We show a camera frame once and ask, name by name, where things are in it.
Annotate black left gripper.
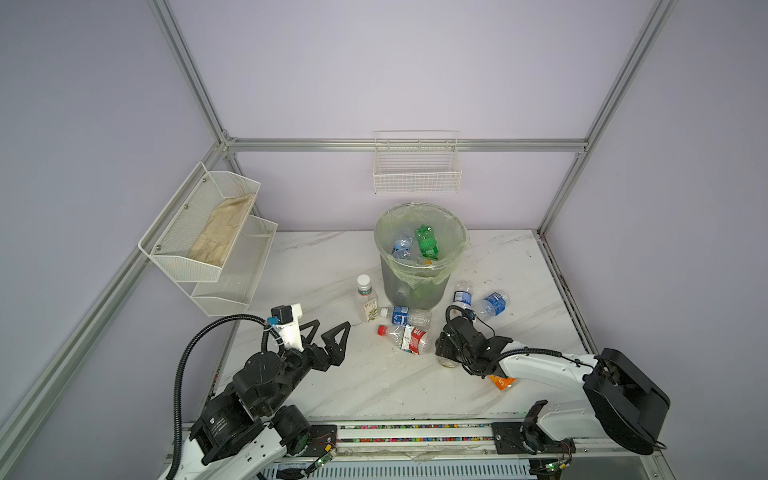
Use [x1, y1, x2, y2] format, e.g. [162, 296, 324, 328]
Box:
[260, 320, 348, 416]

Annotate red cap clear bottle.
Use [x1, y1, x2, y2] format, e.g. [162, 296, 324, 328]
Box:
[377, 325, 431, 355]

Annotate clear bottle green neck label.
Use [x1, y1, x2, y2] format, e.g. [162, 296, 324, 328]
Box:
[356, 274, 379, 322]

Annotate orange NFC juice bottle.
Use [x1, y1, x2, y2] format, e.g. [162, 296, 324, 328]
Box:
[489, 375, 516, 391]

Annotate green soda bottle yellow cap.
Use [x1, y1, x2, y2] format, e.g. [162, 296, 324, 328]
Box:
[415, 224, 439, 260]

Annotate clear bottle blue label white cap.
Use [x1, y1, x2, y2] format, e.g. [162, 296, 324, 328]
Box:
[391, 234, 413, 260]

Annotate round clear bottle red label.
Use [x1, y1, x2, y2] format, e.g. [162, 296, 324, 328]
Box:
[437, 356, 459, 368]

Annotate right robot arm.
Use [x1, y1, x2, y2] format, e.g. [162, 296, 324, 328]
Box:
[435, 306, 671, 455]

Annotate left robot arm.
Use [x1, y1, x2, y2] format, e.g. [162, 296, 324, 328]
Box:
[162, 314, 351, 479]

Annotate small bottle blue label near bin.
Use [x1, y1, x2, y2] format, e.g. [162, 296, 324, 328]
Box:
[379, 306, 432, 330]

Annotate green plastic bin liner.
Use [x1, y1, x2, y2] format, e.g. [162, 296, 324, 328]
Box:
[374, 202, 470, 288]

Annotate grey mesh waste bin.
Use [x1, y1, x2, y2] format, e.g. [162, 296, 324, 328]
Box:
[374, 202, 469, 310]

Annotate small clear bottle blue white label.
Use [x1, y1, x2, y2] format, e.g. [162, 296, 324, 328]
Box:
[451, 280, 473, 309]

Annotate small crushed bottle blue label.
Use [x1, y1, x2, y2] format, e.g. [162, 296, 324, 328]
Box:
[475, 291, 510, 321]

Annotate beige cloth in shelf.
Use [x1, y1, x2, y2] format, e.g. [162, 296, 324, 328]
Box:
[188, 194, 256, 267]

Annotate white two-tier mesh shelf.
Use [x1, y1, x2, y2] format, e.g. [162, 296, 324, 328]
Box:
[138, 163, 278, 317]

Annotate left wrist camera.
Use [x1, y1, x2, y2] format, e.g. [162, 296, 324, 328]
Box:
[268, 303, 304, 351]

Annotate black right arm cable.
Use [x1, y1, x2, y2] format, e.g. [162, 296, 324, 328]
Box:
[445, 304, 595, 370]

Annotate aluminium front rail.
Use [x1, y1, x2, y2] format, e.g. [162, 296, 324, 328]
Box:
[164, 416, 667, 466]

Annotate white wire wall basket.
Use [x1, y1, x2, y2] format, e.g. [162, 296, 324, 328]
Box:
[373, 130, 462, 195]

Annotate aluminium frame profiles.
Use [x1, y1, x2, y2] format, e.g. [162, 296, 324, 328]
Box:
[1, 1, 677, 478]

